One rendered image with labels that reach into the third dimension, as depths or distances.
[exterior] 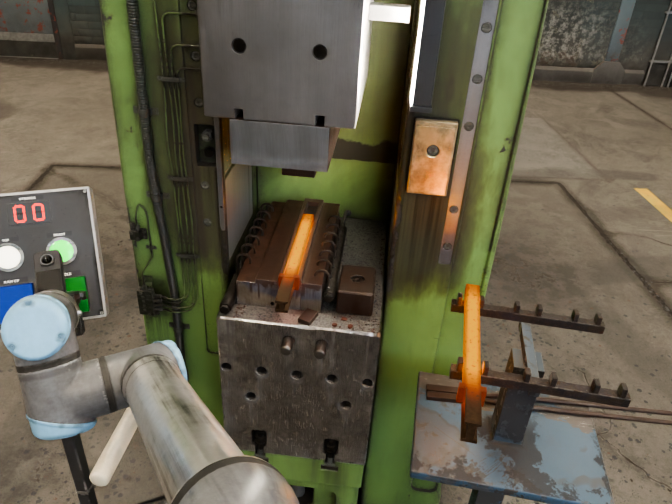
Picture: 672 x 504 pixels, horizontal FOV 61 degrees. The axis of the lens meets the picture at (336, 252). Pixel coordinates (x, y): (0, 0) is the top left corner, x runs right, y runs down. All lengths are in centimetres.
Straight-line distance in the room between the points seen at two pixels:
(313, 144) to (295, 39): 20
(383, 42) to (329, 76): 49
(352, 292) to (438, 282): 25
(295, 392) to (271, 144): 62
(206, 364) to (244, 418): 26
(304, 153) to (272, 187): 60
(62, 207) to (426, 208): 79
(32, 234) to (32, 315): 41
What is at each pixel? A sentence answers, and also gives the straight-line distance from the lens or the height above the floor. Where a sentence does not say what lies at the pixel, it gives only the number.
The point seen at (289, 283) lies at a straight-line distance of 128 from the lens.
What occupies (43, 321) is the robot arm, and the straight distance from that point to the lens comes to 95.
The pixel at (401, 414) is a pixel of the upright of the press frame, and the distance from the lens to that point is 177.
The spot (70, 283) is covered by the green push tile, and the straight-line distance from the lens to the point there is 132.
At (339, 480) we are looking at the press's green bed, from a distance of 169.
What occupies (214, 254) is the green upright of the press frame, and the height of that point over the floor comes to 95.
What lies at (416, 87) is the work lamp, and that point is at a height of 143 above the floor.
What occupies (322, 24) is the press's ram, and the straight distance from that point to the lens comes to 110.
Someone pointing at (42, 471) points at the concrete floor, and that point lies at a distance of 236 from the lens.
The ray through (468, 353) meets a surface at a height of 104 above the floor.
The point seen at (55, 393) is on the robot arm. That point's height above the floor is 110.
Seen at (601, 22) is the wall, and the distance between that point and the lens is 785.
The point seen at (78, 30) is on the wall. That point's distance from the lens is 761.
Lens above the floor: 174
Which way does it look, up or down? 31 degrees down
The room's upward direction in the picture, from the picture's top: 4 degrees clockwise
